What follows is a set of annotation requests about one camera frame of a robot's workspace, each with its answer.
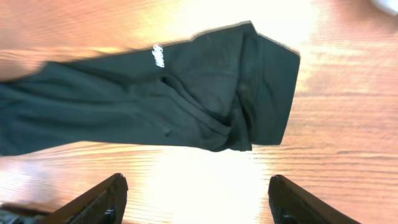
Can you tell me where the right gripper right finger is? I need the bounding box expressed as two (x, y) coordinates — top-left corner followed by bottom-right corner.
(268, 175), (359, 224)

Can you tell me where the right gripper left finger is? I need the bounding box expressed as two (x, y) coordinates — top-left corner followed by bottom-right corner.
(37, 173), (128, 224)

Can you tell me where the black t-shirt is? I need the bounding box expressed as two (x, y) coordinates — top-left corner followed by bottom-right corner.
(1, 22), (300, 156)

